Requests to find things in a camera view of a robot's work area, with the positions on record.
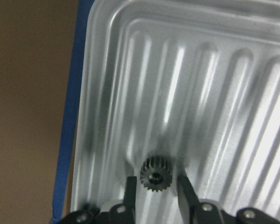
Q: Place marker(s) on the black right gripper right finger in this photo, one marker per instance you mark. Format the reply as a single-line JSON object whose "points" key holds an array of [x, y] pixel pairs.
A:
{"points": [[187, 198]]}

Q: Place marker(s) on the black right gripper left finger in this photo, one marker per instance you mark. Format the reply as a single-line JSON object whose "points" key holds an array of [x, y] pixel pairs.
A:
{"points": [[130, 199]]}

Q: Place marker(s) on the black bearing gear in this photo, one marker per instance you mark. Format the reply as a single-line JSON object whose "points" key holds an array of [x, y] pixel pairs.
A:
{"points": [[156, 173]]}

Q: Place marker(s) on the silver ribbed metal tray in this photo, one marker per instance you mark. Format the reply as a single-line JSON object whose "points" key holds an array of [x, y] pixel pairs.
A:
{"points": [[195, 80]]}

